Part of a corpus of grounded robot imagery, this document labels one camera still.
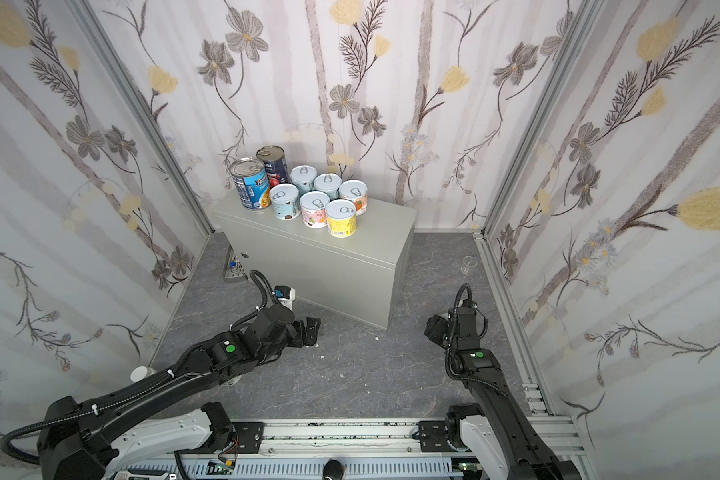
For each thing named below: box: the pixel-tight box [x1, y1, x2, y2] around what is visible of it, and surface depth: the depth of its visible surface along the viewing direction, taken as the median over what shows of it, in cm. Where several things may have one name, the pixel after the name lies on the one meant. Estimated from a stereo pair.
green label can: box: [289, 164, 318, 197], surface depth 81 cm
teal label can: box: [270, 183, 300, 220], surface depth 76 cm
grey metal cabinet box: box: [210, 198, 418, 331], surface depth 75 cm
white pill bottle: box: [130, 365, 157, 383], surface depth 76 cm
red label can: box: [300, 191, 330, 229], surface depth 73 cm
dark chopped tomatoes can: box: [256, 145, 288, 189], surface depth 79 cm
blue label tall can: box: [229, 157, 271, 210], surface depth 75 cm
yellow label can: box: [326, 199, 357, 238], surface depth 72 cm
